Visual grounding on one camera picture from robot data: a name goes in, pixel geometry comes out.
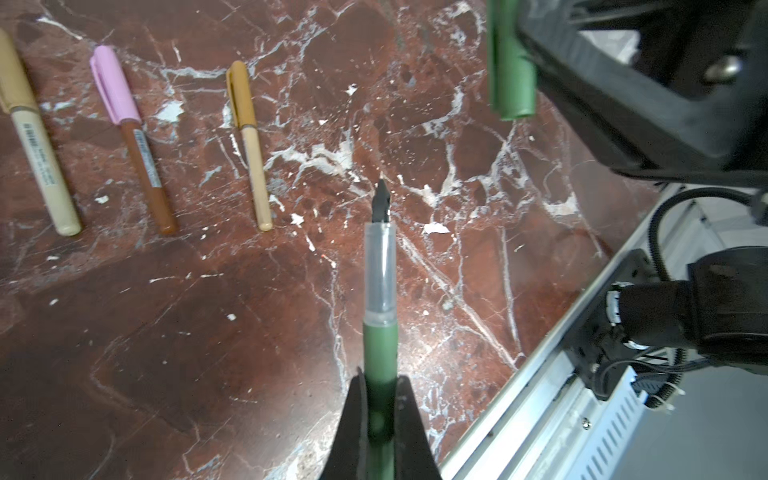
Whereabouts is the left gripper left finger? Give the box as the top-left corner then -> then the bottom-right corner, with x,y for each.
319,369 -> 368,480

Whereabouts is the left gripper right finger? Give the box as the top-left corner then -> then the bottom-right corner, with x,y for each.
394,376 -> 442,480

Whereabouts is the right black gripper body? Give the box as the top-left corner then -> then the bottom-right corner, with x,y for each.
518,1 -> 767,186

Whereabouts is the dark green pen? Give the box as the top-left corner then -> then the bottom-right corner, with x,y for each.
363,180 -> 398,479

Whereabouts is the green pen cap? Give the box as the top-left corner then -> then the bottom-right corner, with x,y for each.
487,0 -> 537,121

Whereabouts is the orange brown pen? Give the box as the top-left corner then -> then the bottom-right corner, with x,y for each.
240,125 -> 273,232

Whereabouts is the light green pen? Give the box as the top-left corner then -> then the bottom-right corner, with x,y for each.
120,119 -> 178,235

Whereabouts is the ochre pen cap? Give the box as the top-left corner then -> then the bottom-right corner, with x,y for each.
226,61 -> 257,129

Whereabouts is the tan pen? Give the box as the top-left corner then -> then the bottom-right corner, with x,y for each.
11,108 -> 82,237

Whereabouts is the tan pen cap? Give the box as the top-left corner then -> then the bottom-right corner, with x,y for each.
0,30 -> 39,114

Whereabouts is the magenta pink pen cap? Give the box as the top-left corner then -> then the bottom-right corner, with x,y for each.
89,45 -> 141,125

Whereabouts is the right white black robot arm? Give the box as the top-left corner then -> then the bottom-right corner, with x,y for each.
515,1 -> 767,373

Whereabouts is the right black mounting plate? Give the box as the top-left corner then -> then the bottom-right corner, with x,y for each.
563,249 -> 659,390

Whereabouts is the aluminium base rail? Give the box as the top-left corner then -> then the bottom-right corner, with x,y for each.
440,186 -> 725,479

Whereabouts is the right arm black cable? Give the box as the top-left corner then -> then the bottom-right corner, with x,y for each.
646,187 -> 757,409

